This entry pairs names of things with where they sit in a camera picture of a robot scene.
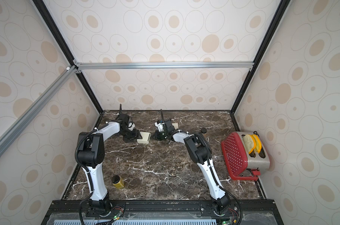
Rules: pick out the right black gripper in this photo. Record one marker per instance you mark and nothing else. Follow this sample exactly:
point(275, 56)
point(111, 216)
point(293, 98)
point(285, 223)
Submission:
point(159, 134)

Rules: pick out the yellow jar black lid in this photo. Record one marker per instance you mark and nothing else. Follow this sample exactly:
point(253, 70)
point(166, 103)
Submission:
point(118, 182)

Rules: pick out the cream drawer jewelry box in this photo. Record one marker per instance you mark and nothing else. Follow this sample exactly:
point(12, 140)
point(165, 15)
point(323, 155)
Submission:
point(144, 138)

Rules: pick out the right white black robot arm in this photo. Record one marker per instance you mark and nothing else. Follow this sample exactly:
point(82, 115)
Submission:
point(201, 154)

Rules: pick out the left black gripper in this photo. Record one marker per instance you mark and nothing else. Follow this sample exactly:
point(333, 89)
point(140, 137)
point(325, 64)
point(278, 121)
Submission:
point(135, 134)

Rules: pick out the red perforated rack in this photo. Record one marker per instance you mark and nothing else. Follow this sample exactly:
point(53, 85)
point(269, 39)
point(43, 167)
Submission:
point(236, 158)

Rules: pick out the pale bread slice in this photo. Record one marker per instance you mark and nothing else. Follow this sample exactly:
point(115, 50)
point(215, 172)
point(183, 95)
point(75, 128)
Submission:
point(249, 143)

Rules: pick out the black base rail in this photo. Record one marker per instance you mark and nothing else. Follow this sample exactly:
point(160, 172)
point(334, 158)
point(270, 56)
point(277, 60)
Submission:
point(164, 212)

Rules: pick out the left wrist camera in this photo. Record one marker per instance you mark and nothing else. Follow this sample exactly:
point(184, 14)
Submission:
point(131, 124)

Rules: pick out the left diagonal aluminium bar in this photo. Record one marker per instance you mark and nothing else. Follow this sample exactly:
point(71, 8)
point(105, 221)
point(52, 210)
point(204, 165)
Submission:
point(20, 124)

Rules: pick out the silver toaster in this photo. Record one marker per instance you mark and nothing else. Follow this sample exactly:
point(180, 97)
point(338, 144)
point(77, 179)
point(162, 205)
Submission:
point(255, 161)

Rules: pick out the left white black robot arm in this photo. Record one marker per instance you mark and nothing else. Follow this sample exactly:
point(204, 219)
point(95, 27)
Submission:
point(90, 153)

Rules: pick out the horizontal aluminium frame bar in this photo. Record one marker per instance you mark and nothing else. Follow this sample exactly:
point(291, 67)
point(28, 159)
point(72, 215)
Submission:
point(166, 65)

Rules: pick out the yellow bread slice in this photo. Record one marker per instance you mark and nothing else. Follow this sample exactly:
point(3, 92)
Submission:
point(258, 143)

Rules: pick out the brown spice bottle black cap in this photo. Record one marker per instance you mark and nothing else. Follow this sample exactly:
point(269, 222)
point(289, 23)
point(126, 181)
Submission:
point(203, 130)

